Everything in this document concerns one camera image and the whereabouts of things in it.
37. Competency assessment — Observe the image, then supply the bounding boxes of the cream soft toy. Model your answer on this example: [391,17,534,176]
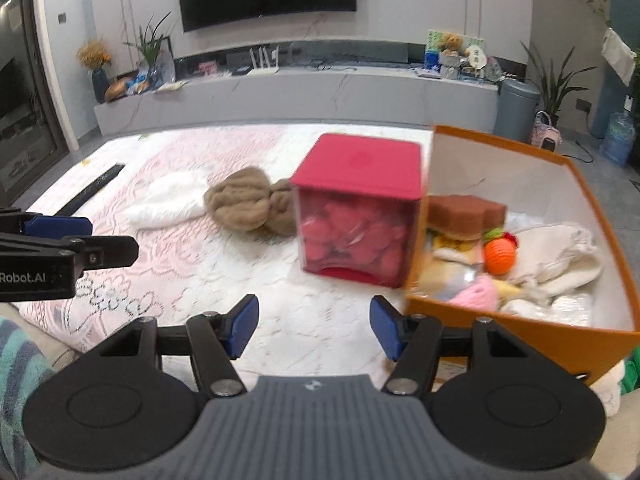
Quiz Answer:
[420,247,483,302]

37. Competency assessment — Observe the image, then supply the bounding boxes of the green potted plant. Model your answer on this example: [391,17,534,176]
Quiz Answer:
[122,11,174,89]

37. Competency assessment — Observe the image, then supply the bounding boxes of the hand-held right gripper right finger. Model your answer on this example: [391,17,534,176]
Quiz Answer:
[369,296,531,396]

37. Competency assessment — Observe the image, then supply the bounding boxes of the tall leafy floor plant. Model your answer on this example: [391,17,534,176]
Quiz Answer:
[520,40,599,129]

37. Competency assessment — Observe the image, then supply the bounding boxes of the orange cardboard box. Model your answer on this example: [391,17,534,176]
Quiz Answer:
[404,124,640,387]

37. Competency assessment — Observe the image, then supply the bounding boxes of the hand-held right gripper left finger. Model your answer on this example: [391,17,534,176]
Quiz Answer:
[97,294,261,397]

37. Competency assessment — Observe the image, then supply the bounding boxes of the blue vase dried flowers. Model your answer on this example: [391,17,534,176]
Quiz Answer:
[76,39,114,105]

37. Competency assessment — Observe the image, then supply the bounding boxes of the orange crochet fruit toy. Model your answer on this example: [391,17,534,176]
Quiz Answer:
[482,227,521,277]

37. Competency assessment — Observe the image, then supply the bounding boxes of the pile of pink pompom balls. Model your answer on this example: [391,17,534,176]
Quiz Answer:
[300,199,409,269]

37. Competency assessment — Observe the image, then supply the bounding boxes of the pink basket bag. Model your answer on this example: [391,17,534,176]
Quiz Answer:
[530,110,564,149]

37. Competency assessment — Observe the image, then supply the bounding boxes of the green picture board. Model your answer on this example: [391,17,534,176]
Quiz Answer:
[427,29,489,69]

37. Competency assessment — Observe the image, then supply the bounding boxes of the white crinkled toy yellow parts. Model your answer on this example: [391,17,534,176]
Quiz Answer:
[500,280,597,327]

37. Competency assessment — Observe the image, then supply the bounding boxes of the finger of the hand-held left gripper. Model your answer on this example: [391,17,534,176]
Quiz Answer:
[0,211,94,239]
[0,235,140,273]

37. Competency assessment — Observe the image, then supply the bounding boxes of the white router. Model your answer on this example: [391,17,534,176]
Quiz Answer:
[248,46,281,76]

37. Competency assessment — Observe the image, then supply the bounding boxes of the grey TV stand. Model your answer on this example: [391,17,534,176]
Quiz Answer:
[92,40,501,137]

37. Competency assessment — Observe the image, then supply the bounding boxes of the brown fuzzy scarf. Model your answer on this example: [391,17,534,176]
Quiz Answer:
[202,166,299,237]

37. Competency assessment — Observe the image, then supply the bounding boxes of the brown teddy bear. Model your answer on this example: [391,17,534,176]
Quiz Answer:
[438,32,469,69]

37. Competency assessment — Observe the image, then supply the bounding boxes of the green cloth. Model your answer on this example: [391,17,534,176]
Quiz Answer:
[617,344,640,397]

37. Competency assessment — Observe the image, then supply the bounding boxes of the long black flat bar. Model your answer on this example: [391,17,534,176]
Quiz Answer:
[56,162,126,216]

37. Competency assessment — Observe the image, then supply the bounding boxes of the red box clear front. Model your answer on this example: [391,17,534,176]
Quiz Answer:
[289,132,426,290]

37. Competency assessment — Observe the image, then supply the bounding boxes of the blue water bottle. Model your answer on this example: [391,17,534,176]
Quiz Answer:
[598,112,637,167]

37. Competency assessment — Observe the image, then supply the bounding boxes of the grey trash bin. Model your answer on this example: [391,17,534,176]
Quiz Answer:
[493,79,542,144]

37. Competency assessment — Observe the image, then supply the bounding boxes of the brown sandwich plush toy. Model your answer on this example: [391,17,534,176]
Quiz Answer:
[425,194,509,263]

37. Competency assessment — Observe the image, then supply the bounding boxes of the hanging white cloth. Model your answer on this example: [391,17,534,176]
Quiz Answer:
[600,27,639,86]

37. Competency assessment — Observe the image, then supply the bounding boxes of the cream drawstring bag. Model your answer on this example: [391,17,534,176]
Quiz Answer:
[509,222,604,302]

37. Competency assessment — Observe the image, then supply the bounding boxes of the white fuzzy cloth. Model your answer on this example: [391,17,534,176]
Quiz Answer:
[121,172,213,231]

